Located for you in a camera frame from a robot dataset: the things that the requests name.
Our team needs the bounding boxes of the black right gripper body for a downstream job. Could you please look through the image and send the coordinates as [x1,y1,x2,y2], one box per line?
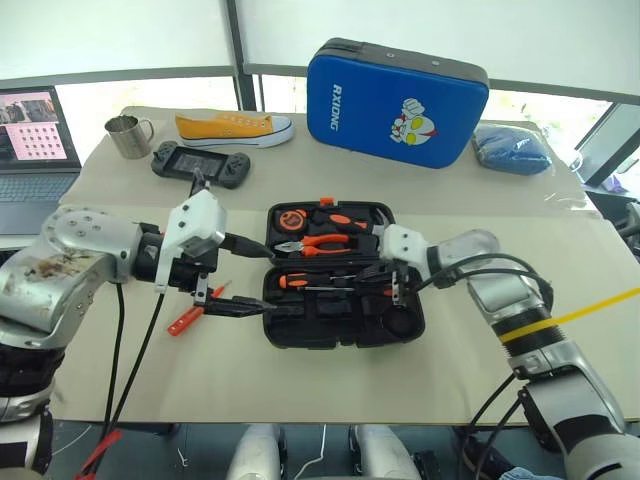
[385,258,420,307]

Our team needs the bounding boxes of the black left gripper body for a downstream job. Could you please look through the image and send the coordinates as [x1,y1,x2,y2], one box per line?
[168,245,221,303]

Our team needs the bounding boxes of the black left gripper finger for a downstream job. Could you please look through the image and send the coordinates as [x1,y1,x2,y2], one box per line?
[219,232,276,260]
[203,294,277,319]

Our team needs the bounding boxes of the orange utility knife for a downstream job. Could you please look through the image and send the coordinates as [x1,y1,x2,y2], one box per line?
[166,281,234,337]

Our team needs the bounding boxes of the black plastic tool case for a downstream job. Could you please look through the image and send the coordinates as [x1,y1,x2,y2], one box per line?
[261,197,427,351]

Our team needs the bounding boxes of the orange black tape measure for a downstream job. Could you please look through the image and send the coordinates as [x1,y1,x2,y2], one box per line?
[277,209,309,233]

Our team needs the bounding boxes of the beige paper table sheet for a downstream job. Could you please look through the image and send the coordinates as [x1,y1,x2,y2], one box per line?
[58,104,602,222]
[48,203,640,427]

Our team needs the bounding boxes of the black handheld game console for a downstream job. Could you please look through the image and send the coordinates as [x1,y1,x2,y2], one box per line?
[151,140,252,190]

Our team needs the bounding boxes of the yellow canvas sneaker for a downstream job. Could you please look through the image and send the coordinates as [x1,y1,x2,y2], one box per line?
[174,113,296,149]

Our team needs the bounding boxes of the white rounded shape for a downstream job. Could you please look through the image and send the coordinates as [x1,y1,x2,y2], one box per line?
[355,424,424,480]
[227,423,282,480]

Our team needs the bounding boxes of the metal mug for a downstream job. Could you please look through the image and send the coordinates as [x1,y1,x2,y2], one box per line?
[103,113,155,160]

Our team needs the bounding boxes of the blue RXIONG kick pad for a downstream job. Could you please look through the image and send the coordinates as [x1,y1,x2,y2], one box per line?
[305,37,490,170]

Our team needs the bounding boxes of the blue cloth bundle in plastic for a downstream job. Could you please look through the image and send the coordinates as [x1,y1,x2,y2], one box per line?
[471,122,554,176]

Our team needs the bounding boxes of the grey laptop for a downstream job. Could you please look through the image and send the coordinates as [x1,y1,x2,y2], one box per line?
[0,85,84,237]

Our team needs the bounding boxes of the black office chair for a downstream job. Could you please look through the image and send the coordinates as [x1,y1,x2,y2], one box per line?
[583,188,640,254]

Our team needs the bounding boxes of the dark monitor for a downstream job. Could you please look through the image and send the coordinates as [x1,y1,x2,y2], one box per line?
[573,99,640,187]

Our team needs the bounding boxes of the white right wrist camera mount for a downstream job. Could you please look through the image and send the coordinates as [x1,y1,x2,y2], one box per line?
[378,223,432,277]

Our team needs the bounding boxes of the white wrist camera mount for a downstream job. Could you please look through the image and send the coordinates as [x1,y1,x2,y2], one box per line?
[378,223,432,277]
[153,188,229,294]

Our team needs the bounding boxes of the orange black handled screwdriver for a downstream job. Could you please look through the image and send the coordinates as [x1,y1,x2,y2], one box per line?
[277,272,357,293]

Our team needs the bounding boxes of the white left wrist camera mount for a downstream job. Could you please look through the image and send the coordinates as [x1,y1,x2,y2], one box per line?
[153,188,229,294]

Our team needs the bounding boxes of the orange handled combination pliers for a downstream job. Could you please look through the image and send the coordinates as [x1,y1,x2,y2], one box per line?
[273,233,354,259]

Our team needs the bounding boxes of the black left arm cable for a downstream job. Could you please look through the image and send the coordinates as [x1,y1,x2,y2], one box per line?
[101,281,127,437]
[105,168,213,441]

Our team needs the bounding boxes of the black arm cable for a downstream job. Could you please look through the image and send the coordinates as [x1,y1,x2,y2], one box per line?
[412,252,555,326]
[101,281,127,437]
[105,168,213,441]

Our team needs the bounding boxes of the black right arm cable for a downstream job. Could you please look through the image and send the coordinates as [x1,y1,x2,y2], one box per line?
[412,252,555,326]

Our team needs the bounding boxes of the thin white floor cable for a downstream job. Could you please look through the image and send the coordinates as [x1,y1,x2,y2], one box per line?
[294,424,329,480]

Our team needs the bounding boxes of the red tape on cables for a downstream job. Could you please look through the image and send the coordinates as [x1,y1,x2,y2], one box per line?
[74,428,124,477]

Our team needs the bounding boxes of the yellow plastic strap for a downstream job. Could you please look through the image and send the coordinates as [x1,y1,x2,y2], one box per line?
[499,286,640,346]

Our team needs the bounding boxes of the grey window frame post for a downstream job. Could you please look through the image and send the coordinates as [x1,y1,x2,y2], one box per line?
[224,0,267,114]

